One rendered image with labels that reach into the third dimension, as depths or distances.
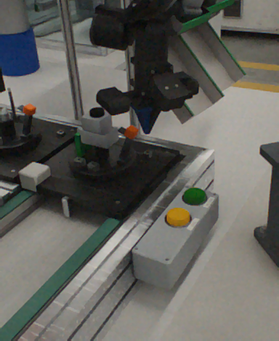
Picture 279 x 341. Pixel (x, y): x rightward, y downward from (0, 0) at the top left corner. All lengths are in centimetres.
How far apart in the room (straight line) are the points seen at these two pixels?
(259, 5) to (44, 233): 425
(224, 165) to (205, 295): 42
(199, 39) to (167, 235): 66
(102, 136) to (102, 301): 32
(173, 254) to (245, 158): 50
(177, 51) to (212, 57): 14
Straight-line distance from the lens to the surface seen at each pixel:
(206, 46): 133
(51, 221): 95
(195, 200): 88
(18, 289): 83
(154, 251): 79
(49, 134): 115
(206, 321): 83
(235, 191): 110
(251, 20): 502
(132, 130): 90
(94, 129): 93
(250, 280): 89
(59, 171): 99
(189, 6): 109
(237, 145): 128
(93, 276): 77
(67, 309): 72
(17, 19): 183
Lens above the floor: 148
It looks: 30 degrees down
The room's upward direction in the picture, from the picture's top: 4 degrees counter-clockwise
